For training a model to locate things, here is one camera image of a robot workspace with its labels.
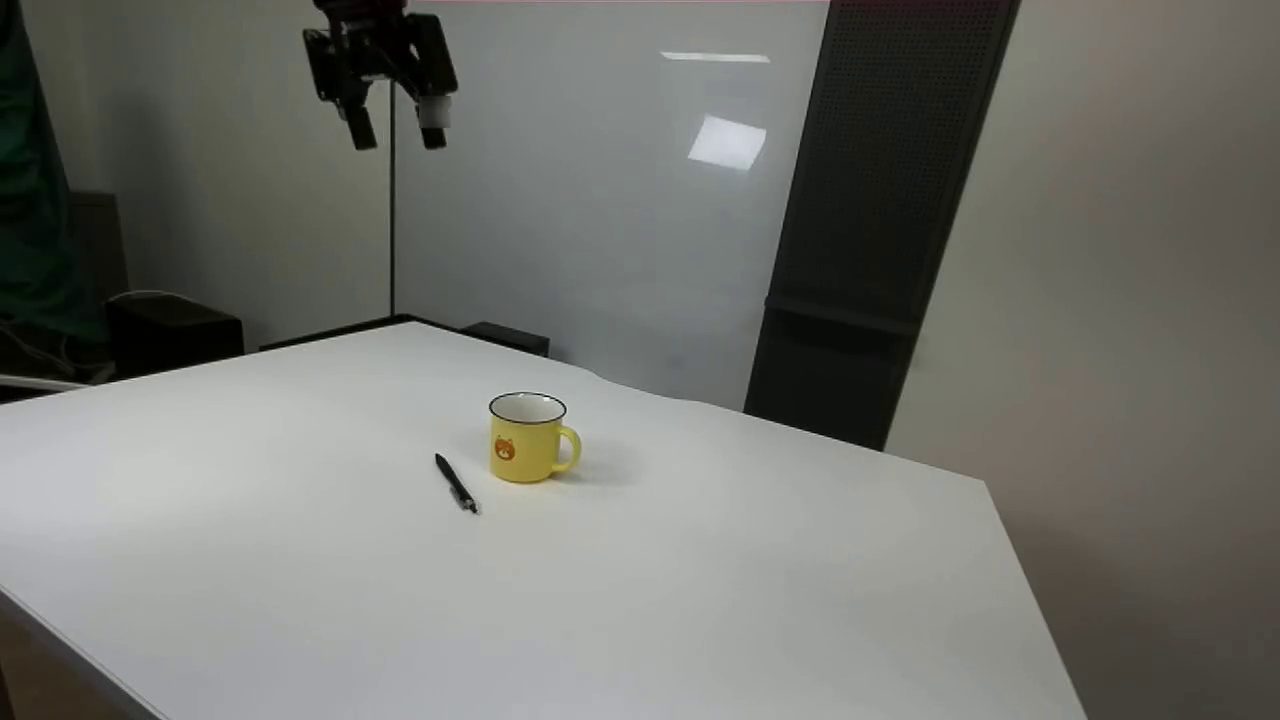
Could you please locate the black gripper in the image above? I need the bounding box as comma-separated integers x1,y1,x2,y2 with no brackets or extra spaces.
300,0,460,151

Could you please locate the black ballpoint pen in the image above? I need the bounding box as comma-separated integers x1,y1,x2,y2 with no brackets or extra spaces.
432,453,485,521

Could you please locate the glossy white board panel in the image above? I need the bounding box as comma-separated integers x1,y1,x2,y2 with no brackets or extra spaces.
391,0,833,412

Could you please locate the yellow enamel mug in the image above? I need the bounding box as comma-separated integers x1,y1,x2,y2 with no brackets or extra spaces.
485,390,588,487

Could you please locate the dark vertical pillar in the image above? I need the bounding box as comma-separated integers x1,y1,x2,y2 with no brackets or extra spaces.
742,0,1026,453

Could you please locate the black square stool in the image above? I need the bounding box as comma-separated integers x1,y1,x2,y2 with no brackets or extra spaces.
104,293,249,380

